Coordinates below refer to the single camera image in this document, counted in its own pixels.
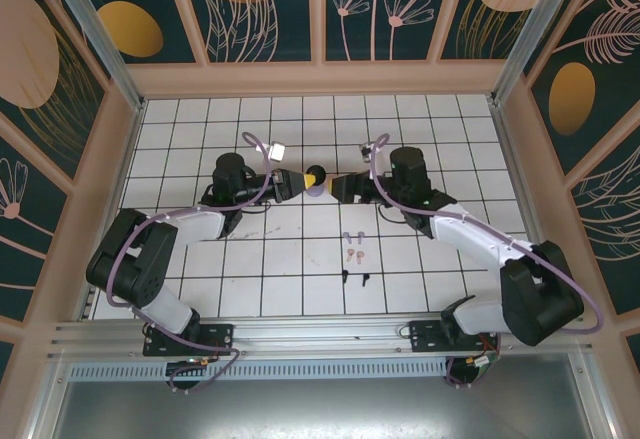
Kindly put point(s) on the black earbud charging case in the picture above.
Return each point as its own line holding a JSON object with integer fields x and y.
{"x": 318, "y": 173}

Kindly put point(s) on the pink screws pair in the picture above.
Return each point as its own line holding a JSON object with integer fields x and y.
{"x": 351, "y": 254}

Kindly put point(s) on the pink earbud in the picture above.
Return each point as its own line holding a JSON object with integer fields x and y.
{"x": 360, "y": 256}

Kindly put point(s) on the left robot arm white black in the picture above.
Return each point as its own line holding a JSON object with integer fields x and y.
{"x": 125, "y": 264}

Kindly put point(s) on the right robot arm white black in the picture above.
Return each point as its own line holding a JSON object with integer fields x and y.
{"x": 475, "y": 239}

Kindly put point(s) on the grey metal sheet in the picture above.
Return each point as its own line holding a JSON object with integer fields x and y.
{"x": 320, "y": 414}

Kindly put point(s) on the aluminium mounting rail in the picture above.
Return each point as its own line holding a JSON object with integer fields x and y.
{"x": 320, "y": 336}

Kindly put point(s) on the aluminium corner post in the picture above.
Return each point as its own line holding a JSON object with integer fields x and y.
{"x": 535, "y": 34}
{"x": 100, "y": 34}

